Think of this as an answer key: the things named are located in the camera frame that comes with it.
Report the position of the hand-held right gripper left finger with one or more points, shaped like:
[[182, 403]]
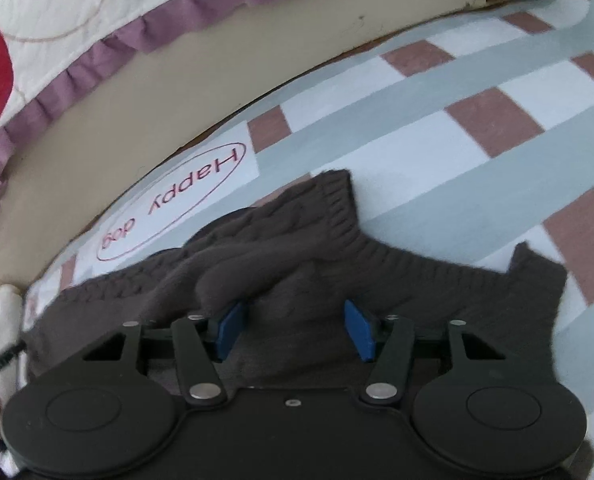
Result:
[[232, 330]]

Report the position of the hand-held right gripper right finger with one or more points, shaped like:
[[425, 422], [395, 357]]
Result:
[[359, 330]]

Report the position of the dark brown knit sweater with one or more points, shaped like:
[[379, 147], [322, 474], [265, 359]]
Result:
[[297, 270]]

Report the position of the checkered floor mat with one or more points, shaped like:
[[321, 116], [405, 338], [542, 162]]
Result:
[[427, 150]]

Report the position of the white printed quilt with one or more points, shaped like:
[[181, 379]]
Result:
[[67, 10]]

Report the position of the beige bed frame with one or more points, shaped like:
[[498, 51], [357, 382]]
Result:
[[152, 105]]

